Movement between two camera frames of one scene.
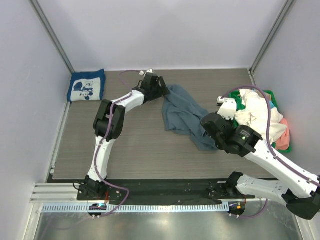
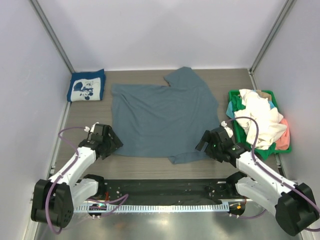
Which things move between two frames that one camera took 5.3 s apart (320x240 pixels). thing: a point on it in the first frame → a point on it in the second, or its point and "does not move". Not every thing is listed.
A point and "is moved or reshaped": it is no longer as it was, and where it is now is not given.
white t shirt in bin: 254,114 does not move
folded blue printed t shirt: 86,86 does not move
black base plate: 163,191 does not move
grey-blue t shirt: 182,115 is moved or reshaped
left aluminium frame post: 44,20 does not move
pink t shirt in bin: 283,142 does not move
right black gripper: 230,121 → 207,137
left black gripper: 161,91 → 115,144
